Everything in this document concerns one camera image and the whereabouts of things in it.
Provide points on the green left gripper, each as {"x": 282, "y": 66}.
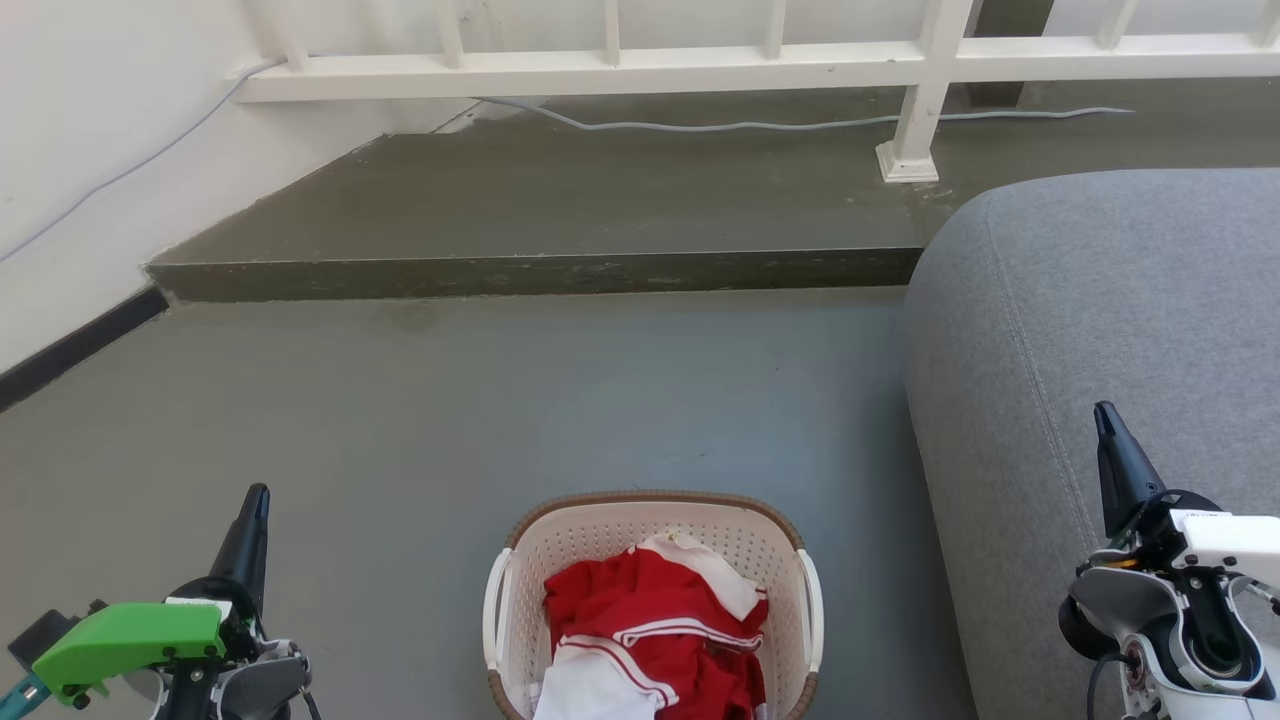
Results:
{"x": 130, "y": 635}

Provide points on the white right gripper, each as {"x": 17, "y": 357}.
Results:
{"x": 1235, "y": 545}

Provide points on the white plastic laundry basket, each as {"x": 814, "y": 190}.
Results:
{"x": 520, "y": 600}

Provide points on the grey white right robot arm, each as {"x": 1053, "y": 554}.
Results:
{"x": 1130, "y": 600}

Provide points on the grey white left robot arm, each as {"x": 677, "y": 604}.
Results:
{"x": 250, "y": 685}

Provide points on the grey fabric sofa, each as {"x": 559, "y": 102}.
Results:
{"x": 1100, "y": 300}

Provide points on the black baseboard strip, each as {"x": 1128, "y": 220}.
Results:
{"x": 80, "y": 345}

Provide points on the red and white garment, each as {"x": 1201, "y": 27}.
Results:
{"x": 665, "y": 630}

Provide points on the white wooden railing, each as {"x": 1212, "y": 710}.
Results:
{"x": 600, "y": 72}

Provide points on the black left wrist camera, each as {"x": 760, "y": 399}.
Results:
{"x": 40, "y": 630}

